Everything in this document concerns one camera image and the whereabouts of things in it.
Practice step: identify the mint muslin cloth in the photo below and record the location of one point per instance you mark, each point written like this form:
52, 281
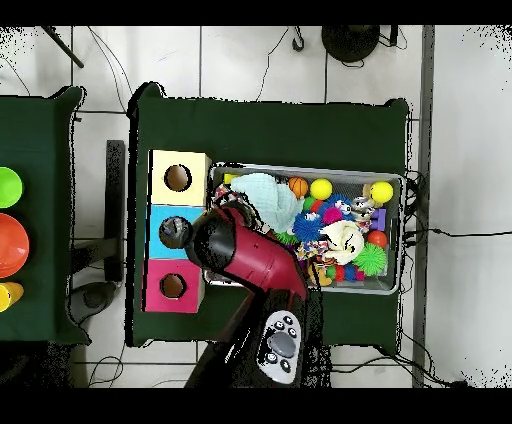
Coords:
272, 200

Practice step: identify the clear crinkled plastic bag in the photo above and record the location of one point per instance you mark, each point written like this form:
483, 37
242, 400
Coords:
174, 230

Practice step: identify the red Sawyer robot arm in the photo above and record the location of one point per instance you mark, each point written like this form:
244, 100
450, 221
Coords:
260, 260

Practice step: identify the wooden three-hole box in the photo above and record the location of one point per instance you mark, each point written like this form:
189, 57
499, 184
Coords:
188, 184

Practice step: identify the silver mesh bin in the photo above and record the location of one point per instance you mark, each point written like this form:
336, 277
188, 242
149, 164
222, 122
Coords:
360, 286

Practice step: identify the small basketball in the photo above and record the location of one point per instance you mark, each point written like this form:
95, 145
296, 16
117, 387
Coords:
298, 186

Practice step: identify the yellow ball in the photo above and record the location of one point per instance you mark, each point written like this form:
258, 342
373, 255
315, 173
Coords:
381, 192
321, 188

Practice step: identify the dark green tablecloth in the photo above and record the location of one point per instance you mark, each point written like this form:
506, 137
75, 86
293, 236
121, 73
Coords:
260, 132

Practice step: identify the cream muslin cloth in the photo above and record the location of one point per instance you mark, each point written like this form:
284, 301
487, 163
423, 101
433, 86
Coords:
344, 240

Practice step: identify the large green spiky ball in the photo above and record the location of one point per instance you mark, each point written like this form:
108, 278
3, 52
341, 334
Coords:
370, 259

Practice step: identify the black floor bar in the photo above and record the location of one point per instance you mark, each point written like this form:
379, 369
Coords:
115, 200

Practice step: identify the grey rounded floor base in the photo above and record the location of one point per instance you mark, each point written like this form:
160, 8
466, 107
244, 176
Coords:
94, 298

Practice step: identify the black round lamp base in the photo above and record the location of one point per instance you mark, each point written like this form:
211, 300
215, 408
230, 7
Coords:
350, 42

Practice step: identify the dark green cloth side table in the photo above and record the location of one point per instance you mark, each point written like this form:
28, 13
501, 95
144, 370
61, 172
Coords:
32, 140

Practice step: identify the orange plastic bowl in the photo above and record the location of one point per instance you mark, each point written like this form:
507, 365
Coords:
12, 244

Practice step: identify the green plastic bowl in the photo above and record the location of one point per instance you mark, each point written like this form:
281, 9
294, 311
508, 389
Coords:
8, 187

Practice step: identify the black rod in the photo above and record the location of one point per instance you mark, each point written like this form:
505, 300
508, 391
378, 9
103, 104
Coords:
64, 47

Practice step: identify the yellow plastic cup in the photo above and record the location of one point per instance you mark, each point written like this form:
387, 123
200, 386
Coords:
8, 295

